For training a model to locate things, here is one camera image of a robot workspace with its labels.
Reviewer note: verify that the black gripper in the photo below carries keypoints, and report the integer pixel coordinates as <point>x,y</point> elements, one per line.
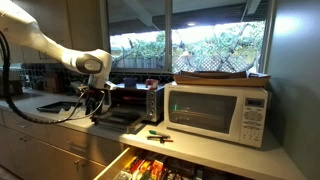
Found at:
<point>97,101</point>

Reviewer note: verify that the green capped marker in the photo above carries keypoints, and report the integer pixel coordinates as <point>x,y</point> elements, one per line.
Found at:
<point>156,133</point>

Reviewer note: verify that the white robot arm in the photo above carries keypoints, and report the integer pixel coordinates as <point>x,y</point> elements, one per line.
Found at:
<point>30,31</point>

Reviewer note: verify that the silver toaster oven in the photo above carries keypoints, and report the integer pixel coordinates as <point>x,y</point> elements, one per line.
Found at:
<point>136,100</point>

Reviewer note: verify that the black toaster oven knob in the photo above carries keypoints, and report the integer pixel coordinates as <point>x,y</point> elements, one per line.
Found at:
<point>151,113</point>
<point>151,104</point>
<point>151,95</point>

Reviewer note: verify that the white microwave oven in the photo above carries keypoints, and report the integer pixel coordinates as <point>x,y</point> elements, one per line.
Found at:
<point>213,111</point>

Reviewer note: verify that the dark baking tray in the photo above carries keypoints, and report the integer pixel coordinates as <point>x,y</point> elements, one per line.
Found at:
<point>55,106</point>

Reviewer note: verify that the blue cup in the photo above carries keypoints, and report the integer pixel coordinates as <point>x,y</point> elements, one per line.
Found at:
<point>130,82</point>

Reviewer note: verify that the lower wooden cabinet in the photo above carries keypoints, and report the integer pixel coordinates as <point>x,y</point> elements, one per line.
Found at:
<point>50,146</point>

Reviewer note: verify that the wooden cabinet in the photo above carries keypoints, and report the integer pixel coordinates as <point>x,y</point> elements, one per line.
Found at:
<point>66,23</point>
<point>50,146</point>

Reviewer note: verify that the brown cardboard box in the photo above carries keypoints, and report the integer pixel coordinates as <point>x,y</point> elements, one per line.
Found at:
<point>52,84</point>

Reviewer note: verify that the black pen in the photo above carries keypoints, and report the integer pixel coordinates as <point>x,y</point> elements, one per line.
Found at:
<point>155,138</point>

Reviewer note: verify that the orange red plastic object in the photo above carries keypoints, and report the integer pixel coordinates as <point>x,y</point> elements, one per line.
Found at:
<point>151,83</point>

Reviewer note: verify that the open wooden drawer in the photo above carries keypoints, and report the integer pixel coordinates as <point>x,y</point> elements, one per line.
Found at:
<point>140,165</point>

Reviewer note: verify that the red capped pen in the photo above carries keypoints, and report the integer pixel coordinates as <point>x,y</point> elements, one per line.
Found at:
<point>167,140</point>

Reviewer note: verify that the upper wooden cabinet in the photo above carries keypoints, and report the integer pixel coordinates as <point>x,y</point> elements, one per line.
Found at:
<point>66,23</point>

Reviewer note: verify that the dark flat board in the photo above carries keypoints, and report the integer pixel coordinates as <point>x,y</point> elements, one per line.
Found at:
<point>213,74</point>

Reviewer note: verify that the wooden tray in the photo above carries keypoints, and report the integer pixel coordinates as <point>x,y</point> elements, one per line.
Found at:
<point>220,81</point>

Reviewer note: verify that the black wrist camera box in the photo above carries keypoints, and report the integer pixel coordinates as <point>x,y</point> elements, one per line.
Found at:
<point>79,87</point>

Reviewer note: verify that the window frame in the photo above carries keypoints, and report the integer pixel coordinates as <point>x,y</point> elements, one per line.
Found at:
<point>168,36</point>

